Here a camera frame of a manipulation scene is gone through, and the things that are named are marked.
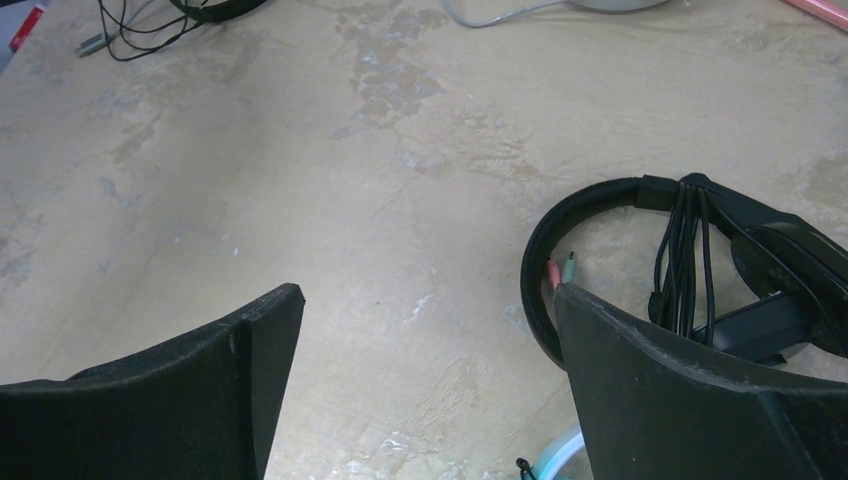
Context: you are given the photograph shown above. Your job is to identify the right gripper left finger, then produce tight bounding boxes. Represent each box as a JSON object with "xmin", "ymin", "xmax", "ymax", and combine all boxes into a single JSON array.
[{"xmin": 1, "ymin": 284, "xmax": 305, "ymax": 479}]

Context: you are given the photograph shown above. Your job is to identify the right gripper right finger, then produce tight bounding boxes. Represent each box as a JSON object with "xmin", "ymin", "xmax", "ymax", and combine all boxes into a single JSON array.
[{"xmin": 555, "ymin": 284, "xmax": 847, "ymax": 479}]

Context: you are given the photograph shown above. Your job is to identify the teal cat-ear headphones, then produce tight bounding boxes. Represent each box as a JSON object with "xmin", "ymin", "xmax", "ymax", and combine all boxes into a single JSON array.
[{"xmin": 516, "ymin": 424, "xmax": 585, "ymax": 480}]

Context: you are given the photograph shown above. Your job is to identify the black headset with microphone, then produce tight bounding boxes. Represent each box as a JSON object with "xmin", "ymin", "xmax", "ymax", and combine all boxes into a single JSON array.
[{"xmin": 520, "ymin": 173, "xmax": 847, "ymax": 366}]

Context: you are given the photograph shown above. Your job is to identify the black over-ear headphones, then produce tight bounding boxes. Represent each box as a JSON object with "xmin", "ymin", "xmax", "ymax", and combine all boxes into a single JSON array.
[{"xmin": 76, "ymin": 0, "xmax": 270, "ymax": 63}]

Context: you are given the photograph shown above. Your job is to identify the white grey headphones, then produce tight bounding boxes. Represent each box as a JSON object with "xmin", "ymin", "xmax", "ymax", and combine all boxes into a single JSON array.
[{"xmin": 569, "ymin": 0, "xmax": 668, "ymax": 14}]

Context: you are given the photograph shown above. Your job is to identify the orange pen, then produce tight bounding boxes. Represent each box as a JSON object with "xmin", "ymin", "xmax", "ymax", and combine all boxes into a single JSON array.
[{"xmin": 784, "ymin": 0, "xmax": 847, "ymax": 32}]

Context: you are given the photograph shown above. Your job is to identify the red tag on wall edge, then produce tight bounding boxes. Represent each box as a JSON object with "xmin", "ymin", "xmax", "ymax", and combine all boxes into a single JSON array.
[{"xmin": 1, "ymin": 1, "xmax": 46, "ymax": 53}]

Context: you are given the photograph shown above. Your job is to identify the grey headphone cable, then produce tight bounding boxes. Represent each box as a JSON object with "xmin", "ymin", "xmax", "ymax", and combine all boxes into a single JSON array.
[{"xmin": 440, "ymin": 0, "xmax": 571, "ymax": 30}]

